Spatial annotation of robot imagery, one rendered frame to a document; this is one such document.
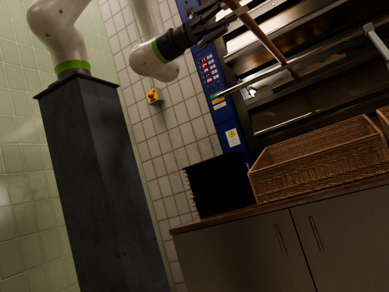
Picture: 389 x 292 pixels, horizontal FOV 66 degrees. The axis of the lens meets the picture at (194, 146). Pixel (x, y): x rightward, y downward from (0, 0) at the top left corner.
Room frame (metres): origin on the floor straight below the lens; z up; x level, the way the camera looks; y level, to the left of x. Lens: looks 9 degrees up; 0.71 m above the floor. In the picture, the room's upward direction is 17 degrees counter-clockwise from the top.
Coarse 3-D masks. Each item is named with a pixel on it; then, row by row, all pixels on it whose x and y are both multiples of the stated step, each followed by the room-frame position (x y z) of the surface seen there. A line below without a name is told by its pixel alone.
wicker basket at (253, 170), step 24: (360, 120) 1.55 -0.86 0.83; (288, 144) 1.72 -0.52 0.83; (312, 144) 1.66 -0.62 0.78; (360, 144) 1.17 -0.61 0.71; (384, 144) 1.13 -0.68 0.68; (264, 168) 1.33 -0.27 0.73; (288, 168) 1.29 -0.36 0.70; (312, 168) 1.25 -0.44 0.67; (336, 168) 1.21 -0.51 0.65; (360, 168) 1.18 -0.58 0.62; (384, 168) 1.14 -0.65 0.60; (264, 192) 1.35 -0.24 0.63; (288, 192) 1.31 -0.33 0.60
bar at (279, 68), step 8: (384, 16) 1.16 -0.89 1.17; (368, 24) 1.18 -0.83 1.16; (376, 24) 1.17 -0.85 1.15; (352, 32) 1.21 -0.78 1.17; (360, 32) 1.20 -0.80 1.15; (368, 32) 1.18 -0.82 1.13; (336, 40) 1.24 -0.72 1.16; (344, 40) 1.23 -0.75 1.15; (376, 40) 1.12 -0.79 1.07; (320, 48) 1.27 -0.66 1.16; (328, 48) 1.26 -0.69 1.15; (384, 48) 1.07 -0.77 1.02; (304, 56) 1.30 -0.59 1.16; (312, 56) 1.30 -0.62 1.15; (384, 56) 1.05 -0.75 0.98; (280, 64) 1.36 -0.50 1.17; (288, 64) 1.34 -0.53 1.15; (264, 72) 1.40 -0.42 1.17; (272, 72) 1.38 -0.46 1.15; (248, 80) 1.43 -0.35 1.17; (256, 80) 1.42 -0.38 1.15; (232, 88) 1.47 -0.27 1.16; (240, 88) 1.46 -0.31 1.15; (224, 96) 1.51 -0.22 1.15
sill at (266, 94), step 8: (384, 40) 1.47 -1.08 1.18; (368, 48) 1.51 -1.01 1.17; (376, 48) 1.49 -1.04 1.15; (352, 56) 1.55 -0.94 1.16; (360, 56) 1.53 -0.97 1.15; (328, 64) 1.60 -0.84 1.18; (336, 64) 1.58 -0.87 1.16; (344, 64) 1.57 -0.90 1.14; (312, 72) 1.64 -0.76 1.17; (320, 72) 1.63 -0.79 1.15; (296, 80) 1.68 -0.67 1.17; (304, 80) 1.67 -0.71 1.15; (272, 88) 1.75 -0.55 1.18; (280, 88) 1.73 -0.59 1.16; (288, 88) 1.71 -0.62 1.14; (256, 96) 1.80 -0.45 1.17; (264, 96) 1.78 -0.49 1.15; (248, 104) 1.83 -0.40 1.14
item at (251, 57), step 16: (352, 0) 1.39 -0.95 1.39; (368, 0) 1.42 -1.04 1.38; (384, 0) 1.44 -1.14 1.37; (320, 16) 1.46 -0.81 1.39; (336, 16) 1.49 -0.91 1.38; (352, 16) 1.52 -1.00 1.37; (288, 32) 1.54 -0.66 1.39; (304, 32) 1.57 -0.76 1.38; (320, 32) 1.60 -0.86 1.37; (256, 48) 1.62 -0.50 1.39; (288, 48) 1.69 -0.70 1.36; (240, 64) 1.75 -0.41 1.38; (256, 64) 1.79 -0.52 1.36
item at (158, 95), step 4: (156, 88) 2.03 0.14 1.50; (148, 92) 2.06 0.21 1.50; (152, 92) 2.04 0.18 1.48; (156, 92) 2.03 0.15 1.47; (160, 92) 2.07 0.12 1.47; (156, 96) 2.03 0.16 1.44; (160, 96) 2.05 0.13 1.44; (148, 100) 2.07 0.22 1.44; (152, 100) 2.05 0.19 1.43; (156, 100) 2.04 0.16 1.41; (160, 100) 2.05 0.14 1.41; (152, 104) 2.09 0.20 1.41; (156, 104) 2.11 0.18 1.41
